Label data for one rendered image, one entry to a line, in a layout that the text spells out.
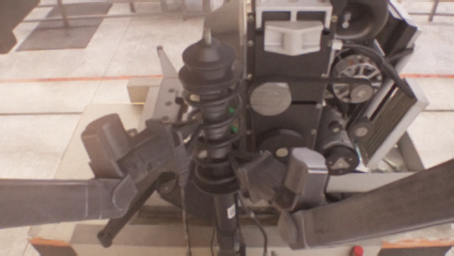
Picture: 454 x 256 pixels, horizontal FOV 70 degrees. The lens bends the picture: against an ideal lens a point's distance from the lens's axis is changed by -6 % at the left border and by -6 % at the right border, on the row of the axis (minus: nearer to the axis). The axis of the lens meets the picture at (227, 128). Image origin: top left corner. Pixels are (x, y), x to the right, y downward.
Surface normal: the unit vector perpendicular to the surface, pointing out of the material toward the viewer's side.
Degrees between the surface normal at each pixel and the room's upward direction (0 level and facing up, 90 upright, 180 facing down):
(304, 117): 90
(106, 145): 71
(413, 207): 76
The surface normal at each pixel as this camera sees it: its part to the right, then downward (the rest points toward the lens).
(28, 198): 0.91, -0.18
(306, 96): -0.02, 0.69
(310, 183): 0.24, 0.37
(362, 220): -0.95, -0.01
